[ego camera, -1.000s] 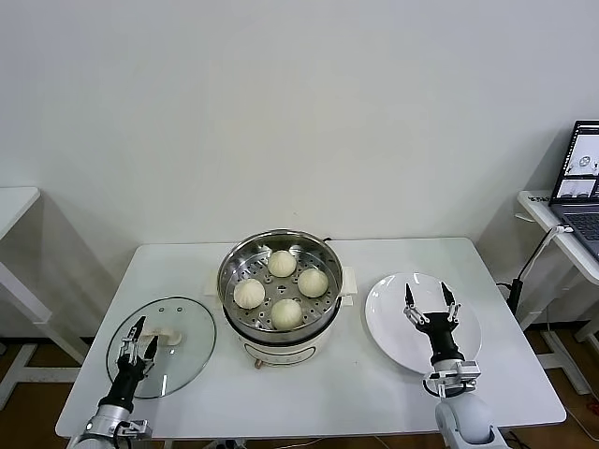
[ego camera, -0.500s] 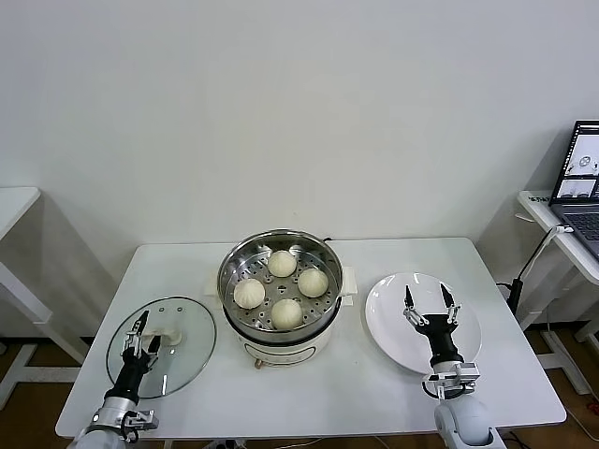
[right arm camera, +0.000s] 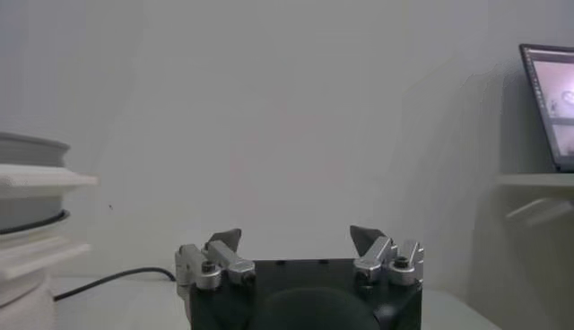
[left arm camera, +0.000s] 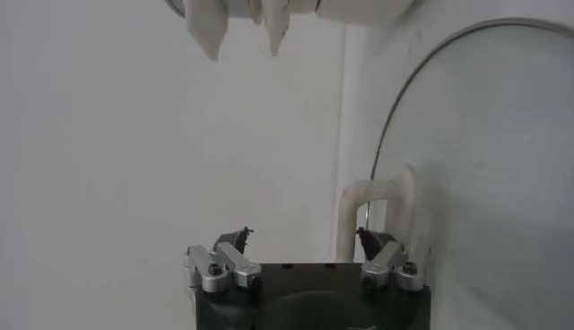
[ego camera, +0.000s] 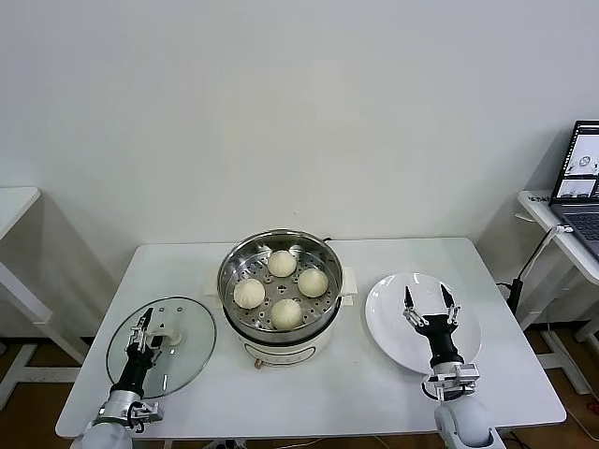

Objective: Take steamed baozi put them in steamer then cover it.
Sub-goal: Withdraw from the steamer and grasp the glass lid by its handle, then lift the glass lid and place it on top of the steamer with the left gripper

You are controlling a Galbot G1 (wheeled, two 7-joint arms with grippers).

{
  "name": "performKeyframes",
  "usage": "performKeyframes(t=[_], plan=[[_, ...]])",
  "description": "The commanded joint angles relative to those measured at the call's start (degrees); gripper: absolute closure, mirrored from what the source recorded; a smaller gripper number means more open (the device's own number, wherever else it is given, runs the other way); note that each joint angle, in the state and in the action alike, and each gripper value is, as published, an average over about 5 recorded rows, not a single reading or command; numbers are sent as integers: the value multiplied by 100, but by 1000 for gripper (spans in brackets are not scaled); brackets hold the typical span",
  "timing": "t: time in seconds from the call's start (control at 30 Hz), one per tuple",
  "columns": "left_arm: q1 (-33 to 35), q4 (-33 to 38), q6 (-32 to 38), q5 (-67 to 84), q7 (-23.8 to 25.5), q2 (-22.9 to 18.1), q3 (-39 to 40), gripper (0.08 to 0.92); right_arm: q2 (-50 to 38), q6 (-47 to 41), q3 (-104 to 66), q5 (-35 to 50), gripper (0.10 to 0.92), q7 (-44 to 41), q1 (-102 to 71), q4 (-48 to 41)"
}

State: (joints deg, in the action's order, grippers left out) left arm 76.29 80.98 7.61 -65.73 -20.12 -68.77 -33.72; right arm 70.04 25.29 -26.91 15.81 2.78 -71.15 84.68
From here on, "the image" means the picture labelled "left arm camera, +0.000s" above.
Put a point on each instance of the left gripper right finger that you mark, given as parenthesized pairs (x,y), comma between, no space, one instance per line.
(390,262)

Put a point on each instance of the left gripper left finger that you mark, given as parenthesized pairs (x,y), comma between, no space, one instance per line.
(233,264)

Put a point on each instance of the steel steamer pot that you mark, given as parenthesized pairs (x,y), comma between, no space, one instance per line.
(359,9)

